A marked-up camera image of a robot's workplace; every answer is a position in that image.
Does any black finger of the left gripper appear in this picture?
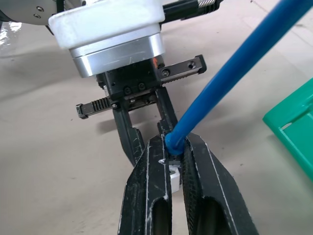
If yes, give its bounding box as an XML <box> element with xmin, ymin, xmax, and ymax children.
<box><xmin>112</xmin><ymin>109</ymin><xmax>145</xmax><ymax>167</ymax></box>
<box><xmin>156</xmin><ymin>87</ymin><xmax>179</xmax><ymax>136</ymax></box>

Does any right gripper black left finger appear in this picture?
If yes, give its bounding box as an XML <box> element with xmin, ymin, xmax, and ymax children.
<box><xmin>118</xmin><ymin>134</ymin><xmax>173</xmax><ymax>235</ymax></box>

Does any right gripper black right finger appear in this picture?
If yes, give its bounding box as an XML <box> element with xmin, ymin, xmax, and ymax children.
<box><xmin>181</xmin><ymin>133</ymin><xmax>260</xmax><ymax>235</ymax></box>

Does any white coupler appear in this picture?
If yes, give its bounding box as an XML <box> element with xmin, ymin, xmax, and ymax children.
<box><xmin>168</xmin><ymin>163</ymin><xmax>182</xmax><ymax>193</ymax></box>

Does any blue plastic rod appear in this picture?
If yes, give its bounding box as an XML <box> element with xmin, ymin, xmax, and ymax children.
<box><xmin>164</xmin><ymin>0</ymin><xmax>313</xmax><ymax>165</ymax></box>

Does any green plastic bin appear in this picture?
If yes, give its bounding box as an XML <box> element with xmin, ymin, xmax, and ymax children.
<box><xmin>262</xmin><ymin>78</ymin><xmax>313</xmax><ymax>181</ymax></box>

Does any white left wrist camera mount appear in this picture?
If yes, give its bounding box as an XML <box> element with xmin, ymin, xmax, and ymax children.
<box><xmin>48</xmin><ymin>0</ymin><xmax>165</xmax><ymax>51</ymax></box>

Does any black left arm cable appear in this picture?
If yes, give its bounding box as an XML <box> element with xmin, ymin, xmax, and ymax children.
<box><xmin>160</xmin><ymin>0</ymin><xmax>222</xmax><ymax>24</ymax></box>

